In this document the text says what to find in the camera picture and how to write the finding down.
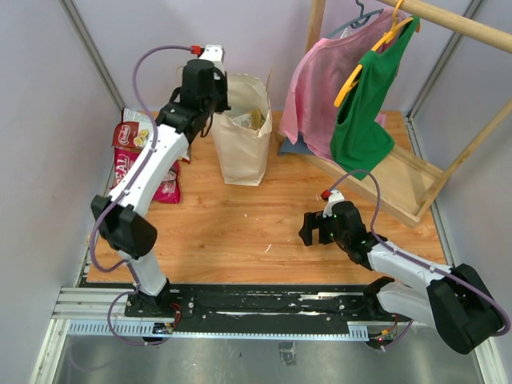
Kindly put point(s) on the tan salt vinegar chips bag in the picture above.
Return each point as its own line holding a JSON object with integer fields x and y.
{"x": 253, "y": 120}

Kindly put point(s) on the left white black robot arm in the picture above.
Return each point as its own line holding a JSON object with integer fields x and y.
{"x": 121, "y": 215}

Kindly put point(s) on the magenta crisps bag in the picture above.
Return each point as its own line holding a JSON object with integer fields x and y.
{"x": 168, "y": 191}

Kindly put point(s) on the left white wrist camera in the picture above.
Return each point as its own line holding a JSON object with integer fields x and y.
{"x": 214, "y": 54}

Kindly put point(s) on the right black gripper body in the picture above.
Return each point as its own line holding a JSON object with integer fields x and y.
{"x": 340, "y": 237}

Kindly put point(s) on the pink t-shirt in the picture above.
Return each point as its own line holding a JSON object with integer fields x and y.
{"x": 320, "y": 75}

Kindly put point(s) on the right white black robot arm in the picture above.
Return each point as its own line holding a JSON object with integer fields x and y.
{"x": 452, "y": 300}

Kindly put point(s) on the yellow hanger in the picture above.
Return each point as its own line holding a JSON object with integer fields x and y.
{"x": 387, "y": 38}

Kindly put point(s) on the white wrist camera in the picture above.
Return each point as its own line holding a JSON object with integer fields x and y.
{"x": 331, "y": 197}
{"x": 214, "y": 54}

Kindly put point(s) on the green tank top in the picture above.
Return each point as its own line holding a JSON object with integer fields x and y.
{"x": 359, "y": 143}

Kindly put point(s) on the blue cloth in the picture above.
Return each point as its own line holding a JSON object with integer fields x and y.
{"x": 287, "y": 147}

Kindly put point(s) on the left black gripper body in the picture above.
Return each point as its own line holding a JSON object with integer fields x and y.
{"x": 218, "y": 102}

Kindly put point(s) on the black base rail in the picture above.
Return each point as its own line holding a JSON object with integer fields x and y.
{"x": 261, "y": 311}

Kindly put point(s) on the red white chips bag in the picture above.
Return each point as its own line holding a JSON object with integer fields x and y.
{"x": 133, "y": 132}

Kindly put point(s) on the brown paper bag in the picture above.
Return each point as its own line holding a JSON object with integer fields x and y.
{"x": 242, "y": 152}

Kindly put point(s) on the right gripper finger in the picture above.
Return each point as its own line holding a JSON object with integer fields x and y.
{"x": 310, "y": 223}
{"x": 325, "y": 227}

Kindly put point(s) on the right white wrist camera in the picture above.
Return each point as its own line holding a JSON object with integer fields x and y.
{"x": 331, "y": 197}

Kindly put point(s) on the grey blue hanger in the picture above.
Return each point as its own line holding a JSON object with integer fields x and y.
{"x": 359, "y": 21}

